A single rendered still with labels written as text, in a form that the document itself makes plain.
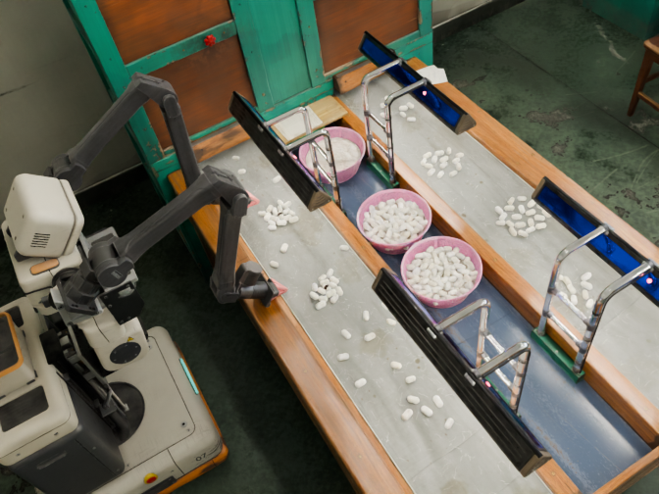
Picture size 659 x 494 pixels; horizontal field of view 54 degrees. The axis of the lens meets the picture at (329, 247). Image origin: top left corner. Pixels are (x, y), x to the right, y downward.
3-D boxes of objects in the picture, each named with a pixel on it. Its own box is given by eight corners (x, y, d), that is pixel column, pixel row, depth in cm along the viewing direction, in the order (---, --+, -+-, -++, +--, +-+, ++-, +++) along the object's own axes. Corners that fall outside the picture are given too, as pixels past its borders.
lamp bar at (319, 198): (310, 213, 198) (306, 197, 192) (228, 111, 234) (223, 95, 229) (332, 201, 199) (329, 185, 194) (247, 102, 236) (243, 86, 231)
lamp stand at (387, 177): (393, 193, 248) (386, 102, 213) (366, 165, 260) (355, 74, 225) (433, 172, 252) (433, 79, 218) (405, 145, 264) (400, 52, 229)
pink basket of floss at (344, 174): (357, 193, 250) (354, 176, 243) (293, 185, 258) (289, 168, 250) (374, 147, 265) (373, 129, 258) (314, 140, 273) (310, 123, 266)
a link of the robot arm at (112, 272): (215, 151, 169) (229, 172, 163) (239, 179, 180) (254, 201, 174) (80, 254, 169) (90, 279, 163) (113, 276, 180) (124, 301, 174)
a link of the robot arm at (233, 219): (217, 175, 175) (232, 198, 169) (235, 172, 178) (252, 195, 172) (206, 286, 203) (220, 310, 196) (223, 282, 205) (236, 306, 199)
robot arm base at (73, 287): (55, 280, 172) (66, 311, 165) (70, 258, 169) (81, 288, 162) (83, 285, 178) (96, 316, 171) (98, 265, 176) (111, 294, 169)
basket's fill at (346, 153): (324, 193, 252) (322, 182, 247) (297, 161, 265) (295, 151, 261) (372, 168, 257) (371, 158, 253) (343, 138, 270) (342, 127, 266)
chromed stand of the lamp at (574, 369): (576, 384, 190) (607, 301, 156) (530, 336, 202) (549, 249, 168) (624, 352, 195) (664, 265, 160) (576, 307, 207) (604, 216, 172)
